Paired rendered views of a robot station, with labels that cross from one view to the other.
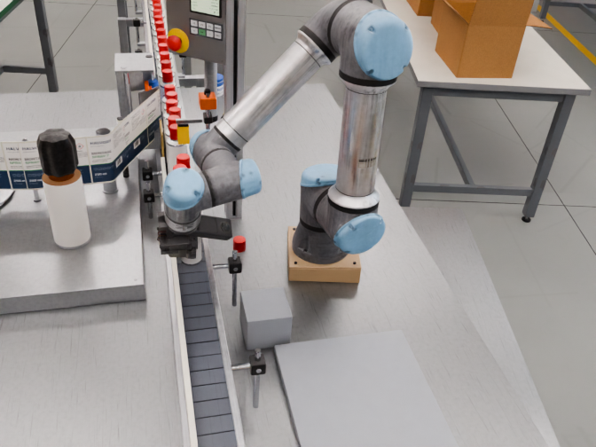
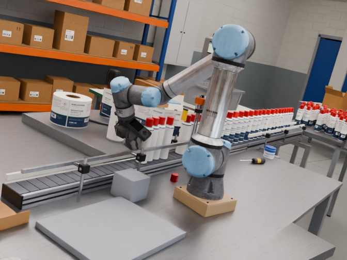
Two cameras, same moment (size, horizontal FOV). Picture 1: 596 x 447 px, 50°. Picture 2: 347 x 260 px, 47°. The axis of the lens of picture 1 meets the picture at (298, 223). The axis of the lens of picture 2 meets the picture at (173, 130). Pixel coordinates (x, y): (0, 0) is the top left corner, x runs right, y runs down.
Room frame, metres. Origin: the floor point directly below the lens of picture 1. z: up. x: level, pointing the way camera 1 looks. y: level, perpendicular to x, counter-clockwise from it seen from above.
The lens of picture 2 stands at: (0.19, -1.07, 1.46)
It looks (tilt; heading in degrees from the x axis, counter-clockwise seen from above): 13 degrees down; 49
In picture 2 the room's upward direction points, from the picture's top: 13 degrees clockwise
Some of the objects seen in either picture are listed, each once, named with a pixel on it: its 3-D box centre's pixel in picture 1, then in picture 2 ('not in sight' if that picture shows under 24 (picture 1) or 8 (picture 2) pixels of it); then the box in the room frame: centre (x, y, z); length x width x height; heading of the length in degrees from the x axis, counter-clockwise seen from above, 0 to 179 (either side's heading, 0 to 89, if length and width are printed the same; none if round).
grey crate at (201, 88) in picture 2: not in sight; (212, 96); (3.18, 1.86, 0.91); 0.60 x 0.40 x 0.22; 8
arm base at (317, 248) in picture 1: (321, 231); (207, 180); (1.31, -0.06, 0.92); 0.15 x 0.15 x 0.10
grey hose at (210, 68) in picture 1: (210, 83); not in sight; (1.58, 0.26, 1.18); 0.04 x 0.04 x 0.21
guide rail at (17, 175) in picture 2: (176, 276); (121, 156); (1.11, 0.27, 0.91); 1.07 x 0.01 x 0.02; 16
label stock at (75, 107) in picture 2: not in sight; (71, 109); (1.12, 0.84, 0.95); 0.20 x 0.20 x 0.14
